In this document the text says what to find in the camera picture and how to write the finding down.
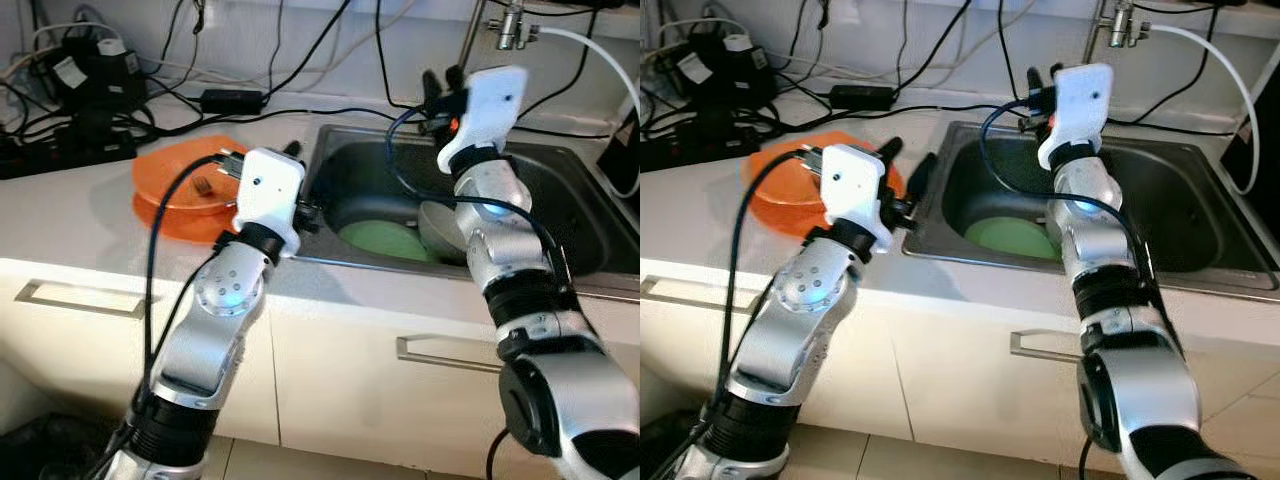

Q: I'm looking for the black charger with white labels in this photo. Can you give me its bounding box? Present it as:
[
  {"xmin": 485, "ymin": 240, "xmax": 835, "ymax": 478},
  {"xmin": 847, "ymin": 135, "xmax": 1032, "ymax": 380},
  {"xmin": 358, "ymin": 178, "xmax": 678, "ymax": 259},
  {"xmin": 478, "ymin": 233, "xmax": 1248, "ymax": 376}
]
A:
[
  {"xmin": 665, "ymin": 32, "xmax": 776, "ymax": 109},
  {"xmin": 45, "ymin": 38, "xmax": 151, "ymax": 113}
]

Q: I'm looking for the green plate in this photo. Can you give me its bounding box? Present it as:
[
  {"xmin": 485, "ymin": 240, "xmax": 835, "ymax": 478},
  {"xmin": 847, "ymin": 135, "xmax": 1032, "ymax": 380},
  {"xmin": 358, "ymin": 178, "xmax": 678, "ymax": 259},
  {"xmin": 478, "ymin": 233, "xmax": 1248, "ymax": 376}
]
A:
[
  {"xmin": 338, "ymin": 220, "xmax": 436, "ymax": 264},
  {"xmin": 965, "ymin": 216, "xmax": 1061, "ymax": 261}
]

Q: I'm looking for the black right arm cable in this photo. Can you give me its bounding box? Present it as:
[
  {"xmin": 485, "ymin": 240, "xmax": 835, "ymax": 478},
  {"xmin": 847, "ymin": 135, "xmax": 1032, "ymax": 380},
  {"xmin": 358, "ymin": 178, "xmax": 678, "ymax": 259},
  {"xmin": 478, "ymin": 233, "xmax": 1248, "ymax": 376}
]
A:
[
  {"xmin": 978, "ymin": 98, "xmax": 1161, "ymax": 301},
  {"xmin": 385, "ymin": 105, "xmax": 576, "ymax": 301}
]

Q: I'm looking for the orange bowl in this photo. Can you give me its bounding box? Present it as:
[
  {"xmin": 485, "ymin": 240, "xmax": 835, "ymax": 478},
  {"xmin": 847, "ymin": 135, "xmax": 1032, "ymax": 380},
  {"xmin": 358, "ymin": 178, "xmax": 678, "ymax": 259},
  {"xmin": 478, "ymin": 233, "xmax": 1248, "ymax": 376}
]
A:
[
  {"xmin": 133, "ymin": 136, "xmax": 246, "ymax": 213},
  {"xmin": 750, "ymin": 132, "xmax": 881, "ymax": 206}
]

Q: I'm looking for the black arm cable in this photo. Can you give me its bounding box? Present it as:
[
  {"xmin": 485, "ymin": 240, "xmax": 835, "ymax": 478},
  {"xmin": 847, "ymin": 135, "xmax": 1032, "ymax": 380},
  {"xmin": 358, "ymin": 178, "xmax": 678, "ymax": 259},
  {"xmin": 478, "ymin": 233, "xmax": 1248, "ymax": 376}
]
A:
[
  {"xmin": 140, "ymin": 152, "xmax": 246, "ymax": 401},
  {"xmin": 728, "ymin": 148, "xmax": 826, "ymax": 401},
  {"xmin": 385, "ymin": 105, "xmax": 576, "ymax": 301},
  {"xmin": 978, "ymin": 98, "xmax": 1161, "ymax": 301}
]

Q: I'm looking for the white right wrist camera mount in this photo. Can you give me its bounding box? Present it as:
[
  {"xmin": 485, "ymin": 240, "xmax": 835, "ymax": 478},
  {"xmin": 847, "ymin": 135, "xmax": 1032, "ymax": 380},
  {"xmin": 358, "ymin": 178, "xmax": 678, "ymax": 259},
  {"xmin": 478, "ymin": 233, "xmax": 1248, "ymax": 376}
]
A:
[
  {"xmin": 1037, "ymin": 63, "xmax": 1114, "ymax": 171},
  {"xmin": 437, "ymin": 65, "xmax": 529, "ymax": 176}
]

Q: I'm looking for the stainless steel sink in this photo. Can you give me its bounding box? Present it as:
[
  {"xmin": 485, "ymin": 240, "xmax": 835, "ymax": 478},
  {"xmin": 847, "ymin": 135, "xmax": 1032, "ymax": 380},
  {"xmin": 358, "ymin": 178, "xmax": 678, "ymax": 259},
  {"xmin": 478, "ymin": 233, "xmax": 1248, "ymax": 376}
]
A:
[
  {"xmin": 903, "ymin": 121, "xmax": 1280, "ymax": 306},
  {"xmin": 295, "ymin": 124, "xmax": 641, "ymax": 301}
]

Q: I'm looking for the black power strip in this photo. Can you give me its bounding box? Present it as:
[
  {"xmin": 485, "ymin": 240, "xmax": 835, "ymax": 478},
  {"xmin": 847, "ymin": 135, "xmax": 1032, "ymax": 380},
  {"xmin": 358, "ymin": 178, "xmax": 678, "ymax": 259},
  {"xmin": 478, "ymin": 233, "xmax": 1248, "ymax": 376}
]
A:
[
  {"xmin": 0, "ymin": 130, "xmax": 139, "ymax": 181},
  {"xmin": 640, "ymin": 127, "xmax": 763, "ymax": 173}
]

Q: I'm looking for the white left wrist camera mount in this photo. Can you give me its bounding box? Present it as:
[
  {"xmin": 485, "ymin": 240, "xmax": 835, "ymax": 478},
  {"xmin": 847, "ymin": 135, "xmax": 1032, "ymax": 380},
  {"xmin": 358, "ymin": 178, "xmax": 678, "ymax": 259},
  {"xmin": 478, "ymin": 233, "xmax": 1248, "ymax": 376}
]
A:
[
  {"xmin": 233, "ymin": 148, "xmax": 306, "ymax": 256},
  {"xmin": 820, "ymin": 143, "xmax": 891, "ymax": 251}
]

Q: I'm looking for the black power adapter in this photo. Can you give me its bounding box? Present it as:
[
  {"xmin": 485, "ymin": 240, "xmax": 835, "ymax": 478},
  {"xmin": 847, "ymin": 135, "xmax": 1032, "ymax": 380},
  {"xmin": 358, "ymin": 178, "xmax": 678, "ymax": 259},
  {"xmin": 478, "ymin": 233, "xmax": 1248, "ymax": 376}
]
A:
[
  {"xmin": 830, "ymin": 84, "xmax": 898, "ymax": 111},
  {"xmin": 200, "ymin": 89, "xmax": 266, "ymax": 114}
]

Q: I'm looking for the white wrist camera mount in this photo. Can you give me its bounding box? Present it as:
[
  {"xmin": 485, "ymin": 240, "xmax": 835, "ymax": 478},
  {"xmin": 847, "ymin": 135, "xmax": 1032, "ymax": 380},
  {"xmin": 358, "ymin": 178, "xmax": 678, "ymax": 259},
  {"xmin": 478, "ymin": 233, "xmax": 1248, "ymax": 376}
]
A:
[
  {"xmin": 1037, "ymin": 63, "xmax": 1114, "ymax": 171},
  {"xmin": 233, "ymin": 148, "xmax": 306, "ymax": 256},
  {"xmin": 437, "ymin": 65, "xmax": 529, "ymax": 176},
  {"xmin": 820, "ymin": 143, "xmax": 891, "ymax": 251}
]

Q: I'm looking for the grey bowl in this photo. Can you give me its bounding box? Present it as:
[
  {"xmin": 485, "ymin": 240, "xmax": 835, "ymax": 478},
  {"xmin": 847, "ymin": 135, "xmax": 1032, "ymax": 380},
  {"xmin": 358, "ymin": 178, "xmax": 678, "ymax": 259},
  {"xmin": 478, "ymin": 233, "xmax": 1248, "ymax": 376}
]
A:
[{"xmin": 417, "ymin": 200, "xmax": 471, "ymax": 266}]

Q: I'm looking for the metal faucet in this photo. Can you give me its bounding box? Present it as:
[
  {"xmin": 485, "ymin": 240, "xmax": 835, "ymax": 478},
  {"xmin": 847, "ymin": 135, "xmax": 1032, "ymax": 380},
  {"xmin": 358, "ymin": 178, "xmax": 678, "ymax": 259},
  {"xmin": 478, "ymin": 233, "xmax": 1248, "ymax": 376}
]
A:
[
  {"xmin": 1085, "ymin": 0, "xmax": 1161, "ymax": 66},
  {"xmin": 455, "ymin": 0, "xmax": 543, "ymax": 76}
]

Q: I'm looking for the black water dispenser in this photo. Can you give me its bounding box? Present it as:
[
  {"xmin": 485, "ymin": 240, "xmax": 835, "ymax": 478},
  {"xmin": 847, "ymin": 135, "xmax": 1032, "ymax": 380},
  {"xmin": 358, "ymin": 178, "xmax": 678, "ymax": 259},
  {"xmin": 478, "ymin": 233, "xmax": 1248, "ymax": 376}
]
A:
[
  {"xmin": 1228, "ymin": 80, "xmax": 1280, "ymax": 201},
  {"xmin": 598, "ymin": 105, "xmax": 641, "ymax": 196}
]

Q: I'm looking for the white water hose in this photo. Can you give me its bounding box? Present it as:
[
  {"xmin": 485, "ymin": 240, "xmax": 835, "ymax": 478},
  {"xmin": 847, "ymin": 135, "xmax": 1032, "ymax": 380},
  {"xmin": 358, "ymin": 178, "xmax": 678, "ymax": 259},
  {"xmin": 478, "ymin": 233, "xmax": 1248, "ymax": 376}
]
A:
[
  {"xmin": 538, "ymin": 27, "xmax": 641, "ymax": 121},
  {"xmin": 1155, "ymin": 25, "xmax": 1263, "ymax": 196}
]

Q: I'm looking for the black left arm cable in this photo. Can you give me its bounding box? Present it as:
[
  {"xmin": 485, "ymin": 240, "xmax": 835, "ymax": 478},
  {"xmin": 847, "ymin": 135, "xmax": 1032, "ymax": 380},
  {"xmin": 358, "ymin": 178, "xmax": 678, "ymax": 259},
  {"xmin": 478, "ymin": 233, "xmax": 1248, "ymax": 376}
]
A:
[
  {"xmin": 728, "ymin": 148, "xmax": 826, "ymax": 401},
  {"xmin": 140, "ymin": 152, "xmax": 246, "ymax": 401}
]

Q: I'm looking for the black wall cable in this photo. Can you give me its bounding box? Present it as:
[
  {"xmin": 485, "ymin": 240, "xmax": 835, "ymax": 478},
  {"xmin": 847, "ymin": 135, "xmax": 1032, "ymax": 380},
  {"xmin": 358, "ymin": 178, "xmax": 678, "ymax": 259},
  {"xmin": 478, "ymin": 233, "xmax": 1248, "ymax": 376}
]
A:
[
  {"xmin": 372, "ymin": 0, "xmax": 431, "ymax": 111},
  {"xmin": 995, "ymin": 0, "xmax": 1036, "ymax": 106}
]

